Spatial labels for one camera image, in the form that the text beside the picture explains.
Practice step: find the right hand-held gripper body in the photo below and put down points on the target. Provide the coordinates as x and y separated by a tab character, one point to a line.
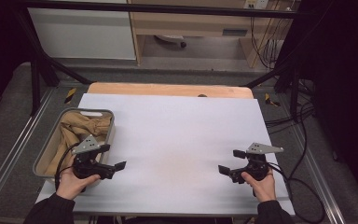
256	166

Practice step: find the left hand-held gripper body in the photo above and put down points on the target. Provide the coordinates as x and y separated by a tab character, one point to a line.
90	166

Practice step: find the tan cloth garment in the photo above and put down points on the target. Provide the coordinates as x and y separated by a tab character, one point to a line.
74	127

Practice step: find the grey plastic bin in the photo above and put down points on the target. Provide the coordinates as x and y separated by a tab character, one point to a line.
48	146

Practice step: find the person's right hand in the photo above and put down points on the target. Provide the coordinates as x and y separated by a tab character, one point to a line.
264	189

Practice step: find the person's left hand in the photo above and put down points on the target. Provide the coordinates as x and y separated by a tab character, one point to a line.
70	185

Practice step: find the white table cover board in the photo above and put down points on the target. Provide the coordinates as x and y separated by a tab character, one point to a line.
174	140

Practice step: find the yellow black floor tape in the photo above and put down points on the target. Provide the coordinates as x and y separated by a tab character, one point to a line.
272	100
70	95

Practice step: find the dark round table grommet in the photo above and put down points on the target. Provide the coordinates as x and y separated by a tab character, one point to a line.
202	95

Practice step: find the white cabinet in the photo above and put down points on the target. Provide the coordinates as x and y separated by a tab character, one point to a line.
80	34

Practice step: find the black curtain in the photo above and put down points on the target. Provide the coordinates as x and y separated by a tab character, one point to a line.
345	77
0	46

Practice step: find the white chair base with casters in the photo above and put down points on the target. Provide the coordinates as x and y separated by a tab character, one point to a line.
171	39

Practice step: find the beige wooden desk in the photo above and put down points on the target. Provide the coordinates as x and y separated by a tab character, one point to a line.
183	25

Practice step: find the aluminium floor rail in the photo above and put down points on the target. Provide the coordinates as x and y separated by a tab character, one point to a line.
320	180
15	155

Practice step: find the black metal frame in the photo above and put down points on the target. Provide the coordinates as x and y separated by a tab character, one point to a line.
155	8

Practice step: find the white wall power outlet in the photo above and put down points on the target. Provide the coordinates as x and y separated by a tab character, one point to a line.
256	3

